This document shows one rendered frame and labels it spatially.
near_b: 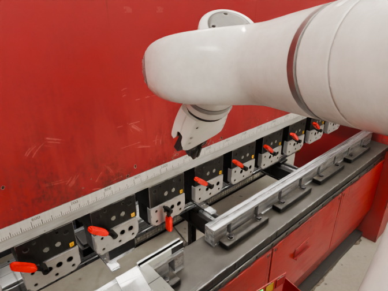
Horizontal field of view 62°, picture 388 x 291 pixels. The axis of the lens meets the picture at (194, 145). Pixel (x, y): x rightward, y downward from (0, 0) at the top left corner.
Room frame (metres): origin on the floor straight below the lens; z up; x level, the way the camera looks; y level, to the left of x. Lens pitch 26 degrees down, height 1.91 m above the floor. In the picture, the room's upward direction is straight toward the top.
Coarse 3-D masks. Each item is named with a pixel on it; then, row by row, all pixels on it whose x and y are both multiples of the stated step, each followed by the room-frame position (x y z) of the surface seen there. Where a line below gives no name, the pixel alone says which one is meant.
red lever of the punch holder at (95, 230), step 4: (88, 228) 0.71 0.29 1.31; (92, 228) 0.71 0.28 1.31; (96, 228) 0.72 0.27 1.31; (100, 228) 0.73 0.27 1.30; (92, 232) 0.70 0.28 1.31; (96, 232) 0.71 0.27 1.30; (100, 232) 0.71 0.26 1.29; (104, 232) 0.72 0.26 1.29; (108, 232) 0.73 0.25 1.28; (112, 232) 0.75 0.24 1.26; (112, 236) 0.74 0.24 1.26; (116, 236) 0.74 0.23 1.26
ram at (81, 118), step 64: (0, 0) 0.67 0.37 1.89; (64, 0) 0.76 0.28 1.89; (128, 0) 0.86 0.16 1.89; (192, 0) 1.00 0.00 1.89; (256, 0) 1.19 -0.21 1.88; (320, 0) 1.48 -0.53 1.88; (0, 64) 0.66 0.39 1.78; (64, 64) 0.74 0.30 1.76; (128, 64) 0.85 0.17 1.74; (0, 128) 0.64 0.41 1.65; (64, 128) 0.72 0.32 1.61; (128, 128) 0.84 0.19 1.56; (0, 192) 0.61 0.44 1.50; (64, 192) 0.70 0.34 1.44; (128, 192) 0.83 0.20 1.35
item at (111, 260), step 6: (132, 240) 0.86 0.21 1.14; (120, 246) 0.83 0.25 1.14; (126, 246) 0.84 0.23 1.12; (132, 246) 0.85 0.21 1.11; (108, 252) 0.80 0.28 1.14; (114, 252) 0.81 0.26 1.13; (120, 252) 0.82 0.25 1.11; (126, 252) 0.85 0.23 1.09; (108, 258) 0.80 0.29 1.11; (114, 258) 0.82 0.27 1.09
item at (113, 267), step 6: (78, 234) 1.00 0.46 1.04; (84, 234) 1.00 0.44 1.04; (78, 240) 0.98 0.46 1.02; (84, 240) 0.97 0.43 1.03; (78, 246) 0.95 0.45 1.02; (84, 246) 0.94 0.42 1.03; (84, 252) 0.93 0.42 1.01; (90, 252) 0.95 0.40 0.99; (102, 258) 0.90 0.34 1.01; (108, 264) 0.87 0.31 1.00; (114, 264) 0.87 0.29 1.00; (114, 270) 0.85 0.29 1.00
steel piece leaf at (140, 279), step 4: (140, 276) 0.82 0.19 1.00; (132, 280) 0.81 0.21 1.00; (136, 280) 0.81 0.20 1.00; (140, 280) 0.81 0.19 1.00; (144, 280) 0.81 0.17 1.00; (120, 284) 0.79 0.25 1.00; (124, 284) 0.79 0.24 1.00; (128, 284) 0.79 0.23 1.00; (132, 284) 0.79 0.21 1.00; (136, 284) 0.79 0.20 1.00; (140, 284) 0.79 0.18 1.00; (144, 284) 0.79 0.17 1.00; (124, 288) 0.77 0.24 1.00; (128, 288) 0.77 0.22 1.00; (132, 288) 0.77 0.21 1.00; (136, 288) 0.77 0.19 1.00; (140, 288) 0.77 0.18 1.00; (144, 288) 0.77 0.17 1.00; (148, 288) 0.77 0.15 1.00
